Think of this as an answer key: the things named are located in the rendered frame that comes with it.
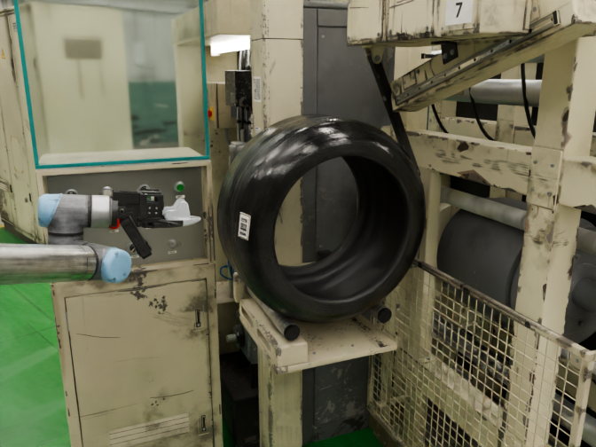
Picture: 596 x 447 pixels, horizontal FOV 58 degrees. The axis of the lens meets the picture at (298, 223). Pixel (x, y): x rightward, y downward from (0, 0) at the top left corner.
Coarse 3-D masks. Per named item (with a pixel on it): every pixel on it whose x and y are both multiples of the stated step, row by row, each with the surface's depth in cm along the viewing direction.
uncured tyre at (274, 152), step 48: (288, 144) 131; (336, 144) 132; (384, 144) 138; (240, 192) 132; (384, 192) 168; (240, 240) 133; (384, 240) 168; (288, 288) 137; (336, 288) 167; (384, 288) 148
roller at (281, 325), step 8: (248, 288) 170; (264, 304) 157; (272, 312) 151; (272, 320) 150; (280, 320) 146; (288, 320) 145; (280, 328) 144; (288, 328) 142; (296, 328) 142; (288, 336) 142; (296, 336) 143
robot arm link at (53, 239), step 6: (48, 234) 122; (54, 234) 121; (60, 234) 120; (66, 234) 121; (72, 234) 121; (78, 234) 123; (48, 240) 122; (54, 240) 121; (60, 240) 121; (66, 240) 121; (72, 240) 122; (78, 240) 122
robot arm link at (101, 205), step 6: (96, 198) 124; (102, 198) 124; (108, 198) 125; (96, 204) 123; (102, 204) 123; (108, 204) 124; (96, 210) 122; (102, 210) 123; (108, 210) 123; (96, 216) 123; (102, 216) 123; (108, 216) 124; (96, 222) 123; (102, 222) 124; (108, 222) 124
